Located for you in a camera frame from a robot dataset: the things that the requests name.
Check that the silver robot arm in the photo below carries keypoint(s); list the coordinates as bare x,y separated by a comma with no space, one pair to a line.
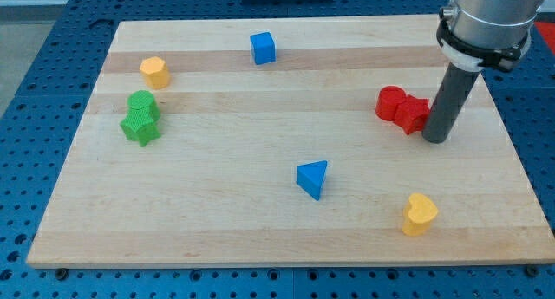
477,34

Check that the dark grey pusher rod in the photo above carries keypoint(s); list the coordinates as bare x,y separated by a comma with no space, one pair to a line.
455,87

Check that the blue cube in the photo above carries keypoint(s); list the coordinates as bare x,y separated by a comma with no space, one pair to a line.
263,48

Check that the green cylinder block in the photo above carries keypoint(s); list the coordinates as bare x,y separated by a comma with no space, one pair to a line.
144,100

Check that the yellow heart block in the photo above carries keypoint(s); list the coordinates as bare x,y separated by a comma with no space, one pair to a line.
418,214

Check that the wooden board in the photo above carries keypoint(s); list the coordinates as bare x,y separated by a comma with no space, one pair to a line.
218,187

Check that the blue triangle block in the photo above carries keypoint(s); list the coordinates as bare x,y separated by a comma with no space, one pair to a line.
311,177

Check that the green star block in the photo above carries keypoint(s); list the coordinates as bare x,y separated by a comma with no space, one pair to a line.
141,125

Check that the red star block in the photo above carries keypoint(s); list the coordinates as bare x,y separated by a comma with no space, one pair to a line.
412,114

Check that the yellow hexagon block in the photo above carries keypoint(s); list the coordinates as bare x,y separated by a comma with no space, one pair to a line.
155,72

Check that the red cylinder block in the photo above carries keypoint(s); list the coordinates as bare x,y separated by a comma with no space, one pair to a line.
389,98

